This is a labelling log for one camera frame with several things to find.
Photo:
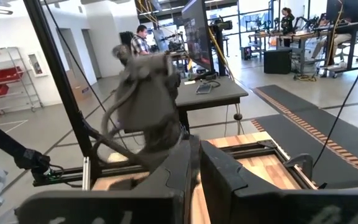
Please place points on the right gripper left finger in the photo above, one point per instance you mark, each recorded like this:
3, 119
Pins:
154, 202

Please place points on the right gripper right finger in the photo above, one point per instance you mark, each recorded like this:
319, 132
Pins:
244, 205

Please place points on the person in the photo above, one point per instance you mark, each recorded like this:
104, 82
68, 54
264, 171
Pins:
337, 40
139, 43
287, 23

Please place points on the grey tablet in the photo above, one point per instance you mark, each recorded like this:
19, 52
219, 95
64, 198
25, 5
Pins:
204, 89

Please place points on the cardboard box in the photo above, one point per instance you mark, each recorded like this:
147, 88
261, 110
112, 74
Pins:
79, 90

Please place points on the grey table clamp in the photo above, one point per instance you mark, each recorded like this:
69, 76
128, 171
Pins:
303, 160

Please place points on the large dark monitor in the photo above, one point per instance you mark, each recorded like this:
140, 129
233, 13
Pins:
197, 37

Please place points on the dark floor mat orange stripe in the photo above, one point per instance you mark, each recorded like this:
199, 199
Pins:
278, 96
291, 140

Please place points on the white fire extinguisher cabinet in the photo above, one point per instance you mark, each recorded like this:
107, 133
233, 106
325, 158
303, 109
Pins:
37, 64

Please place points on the black cube cabinet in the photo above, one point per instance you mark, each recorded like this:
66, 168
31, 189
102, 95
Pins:
277, 62

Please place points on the black standing desk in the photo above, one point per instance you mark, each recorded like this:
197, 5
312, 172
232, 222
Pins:
353, 46

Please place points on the dark desk monitor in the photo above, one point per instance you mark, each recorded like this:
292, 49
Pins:
346, 9

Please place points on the black table edge rail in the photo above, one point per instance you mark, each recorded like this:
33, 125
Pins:
259, 144

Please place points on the silver metal bracket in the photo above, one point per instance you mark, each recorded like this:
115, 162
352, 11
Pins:
86, 174

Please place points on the black frame base rail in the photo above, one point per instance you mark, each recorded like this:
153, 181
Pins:
67, 175

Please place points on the black frame post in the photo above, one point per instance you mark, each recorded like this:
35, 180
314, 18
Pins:
57, 71

